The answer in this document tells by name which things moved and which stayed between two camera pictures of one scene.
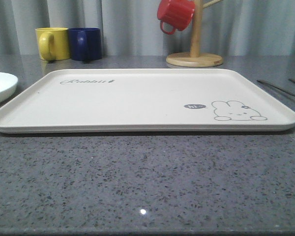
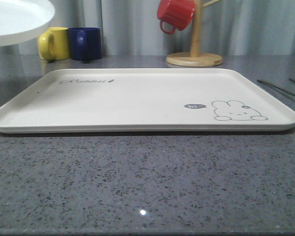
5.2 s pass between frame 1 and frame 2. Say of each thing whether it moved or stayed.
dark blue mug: stayed
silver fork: stayed
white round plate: moved
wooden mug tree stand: stayed
